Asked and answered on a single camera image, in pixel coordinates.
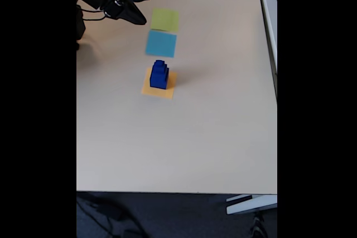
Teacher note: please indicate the large blue cube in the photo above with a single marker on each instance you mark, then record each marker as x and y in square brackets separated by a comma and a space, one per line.
[157, 82]

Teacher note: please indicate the black stand leg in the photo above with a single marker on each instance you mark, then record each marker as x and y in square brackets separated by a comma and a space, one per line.
[258, 227]

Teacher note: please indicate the orange paper square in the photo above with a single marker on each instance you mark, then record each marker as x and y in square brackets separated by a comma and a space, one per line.
[156, 93]

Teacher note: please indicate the medium blue cube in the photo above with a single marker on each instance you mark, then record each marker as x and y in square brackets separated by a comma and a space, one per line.
[166, 68]

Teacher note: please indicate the green paper square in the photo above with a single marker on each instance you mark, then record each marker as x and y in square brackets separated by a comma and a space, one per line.
[164, 20]

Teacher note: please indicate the light blue paper square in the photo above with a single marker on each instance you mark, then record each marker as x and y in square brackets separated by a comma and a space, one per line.
[161, 44]

